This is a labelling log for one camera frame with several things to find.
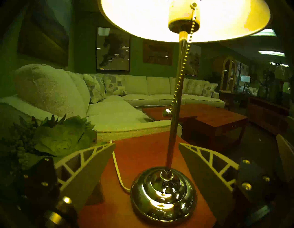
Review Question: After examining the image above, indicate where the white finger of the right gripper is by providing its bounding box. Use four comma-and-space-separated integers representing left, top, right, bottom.
276, 134, 294, 184

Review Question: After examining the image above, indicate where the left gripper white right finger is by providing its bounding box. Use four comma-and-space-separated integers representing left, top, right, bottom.
179, 143, 274, 221

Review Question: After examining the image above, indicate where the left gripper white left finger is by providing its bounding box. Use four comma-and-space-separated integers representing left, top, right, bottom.
23, 143, 115, 211

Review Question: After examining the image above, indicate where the metal bead pull chain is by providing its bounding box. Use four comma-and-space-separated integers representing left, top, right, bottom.
163, 2, 198, 116

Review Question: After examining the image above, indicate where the chrome table lamp white shade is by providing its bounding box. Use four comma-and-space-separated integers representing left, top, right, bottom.
98, 0, 271, 222

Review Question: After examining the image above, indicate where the small background table lamp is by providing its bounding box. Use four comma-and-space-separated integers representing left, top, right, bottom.
240, 75, 251, 92

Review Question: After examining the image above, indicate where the glass planter with succulents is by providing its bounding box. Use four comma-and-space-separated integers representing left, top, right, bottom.
0, 114, 98, 184

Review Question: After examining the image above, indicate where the wooden sideboard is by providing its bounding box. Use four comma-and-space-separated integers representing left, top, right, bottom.
247, 97, 290, 136

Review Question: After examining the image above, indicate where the wooden end table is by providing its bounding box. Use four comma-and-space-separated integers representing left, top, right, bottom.
77, 131, 217, 228

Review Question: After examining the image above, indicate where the potted plant on sideboard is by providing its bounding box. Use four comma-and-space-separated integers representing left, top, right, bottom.
257, 71, 276, 99

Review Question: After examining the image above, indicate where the cream sectional sofa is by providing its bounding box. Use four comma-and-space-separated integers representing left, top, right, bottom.
0, 64, 226, 143

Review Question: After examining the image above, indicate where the patchwork patterned throw pillow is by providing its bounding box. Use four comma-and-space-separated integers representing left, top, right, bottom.
202, 83, 218, 98
103, 74, 127, 96
83, 74, 106, 104

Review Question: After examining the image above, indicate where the striped throw pillow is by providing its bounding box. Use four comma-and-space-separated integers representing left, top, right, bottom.
187, 79, 207, 96

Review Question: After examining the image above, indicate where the arched wooden cabinet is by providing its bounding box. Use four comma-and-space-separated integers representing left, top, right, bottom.
219, 56, 238, 92

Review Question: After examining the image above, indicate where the ceiling fluorescent light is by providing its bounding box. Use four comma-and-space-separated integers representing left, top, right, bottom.
250, 29, 277, 37
258, 50, 286, 57

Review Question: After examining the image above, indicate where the framed tree picture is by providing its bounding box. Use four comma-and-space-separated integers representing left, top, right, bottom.
185, 44, 202, 76

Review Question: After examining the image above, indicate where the black framed bird picture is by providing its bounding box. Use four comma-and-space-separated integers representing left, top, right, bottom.
96, 27, 130, 71

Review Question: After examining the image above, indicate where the large landscape painting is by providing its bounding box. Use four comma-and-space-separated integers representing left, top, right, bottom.
17, 0, 70, 67

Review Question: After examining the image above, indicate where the white lamp power cord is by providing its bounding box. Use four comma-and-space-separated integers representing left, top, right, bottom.
112, 141, 131, 193

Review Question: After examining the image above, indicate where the small dark wall picture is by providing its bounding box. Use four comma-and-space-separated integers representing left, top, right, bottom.
142, 39, 174, 66

